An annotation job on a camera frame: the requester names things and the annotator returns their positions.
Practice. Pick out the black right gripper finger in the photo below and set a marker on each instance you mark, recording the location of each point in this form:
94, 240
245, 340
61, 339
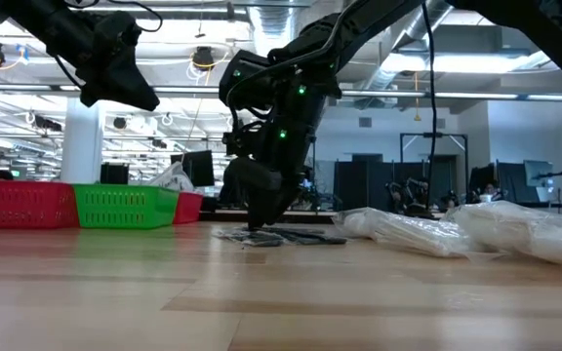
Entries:
256, 185
288, 197

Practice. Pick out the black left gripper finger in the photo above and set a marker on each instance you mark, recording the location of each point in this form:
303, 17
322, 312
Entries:
125, 90

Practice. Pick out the clear vanity pack bag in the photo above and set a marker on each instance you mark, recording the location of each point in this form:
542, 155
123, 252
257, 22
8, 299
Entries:
359, 222
422, 236
520, 231
173, 180

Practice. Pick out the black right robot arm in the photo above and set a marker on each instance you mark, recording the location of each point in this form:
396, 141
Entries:
373, 19

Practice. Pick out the black monitor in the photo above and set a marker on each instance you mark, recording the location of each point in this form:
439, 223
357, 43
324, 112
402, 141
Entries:
198, 168

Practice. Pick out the white pillar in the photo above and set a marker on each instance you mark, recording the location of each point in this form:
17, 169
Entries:
82, 146

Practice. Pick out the red plastic basket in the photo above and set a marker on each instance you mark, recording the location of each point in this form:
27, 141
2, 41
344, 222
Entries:
17, 205
188, 208

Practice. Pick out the black partition panels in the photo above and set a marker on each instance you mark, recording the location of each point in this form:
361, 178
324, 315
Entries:
369, 183

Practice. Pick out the black box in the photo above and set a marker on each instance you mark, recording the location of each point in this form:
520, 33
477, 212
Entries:
115, 174

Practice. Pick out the green plastic basket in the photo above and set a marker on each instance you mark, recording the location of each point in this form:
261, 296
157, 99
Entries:
125, 207

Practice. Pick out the grey monitor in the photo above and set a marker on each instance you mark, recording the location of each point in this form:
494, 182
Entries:
537, 170

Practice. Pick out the black aluminium table frame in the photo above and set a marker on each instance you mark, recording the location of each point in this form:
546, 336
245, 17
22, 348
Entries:
310, 214

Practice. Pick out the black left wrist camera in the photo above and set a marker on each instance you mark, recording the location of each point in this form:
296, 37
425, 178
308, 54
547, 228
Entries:
117, 29

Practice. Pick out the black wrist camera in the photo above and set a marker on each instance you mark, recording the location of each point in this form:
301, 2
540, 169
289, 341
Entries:
117, 29
244, 80

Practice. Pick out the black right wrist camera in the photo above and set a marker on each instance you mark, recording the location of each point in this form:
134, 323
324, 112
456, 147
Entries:
244, 80

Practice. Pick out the silver ventilation duct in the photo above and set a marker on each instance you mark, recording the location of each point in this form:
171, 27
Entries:
271, 24

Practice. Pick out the black metal frame stand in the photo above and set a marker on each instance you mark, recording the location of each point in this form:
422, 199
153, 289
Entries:
449, 135

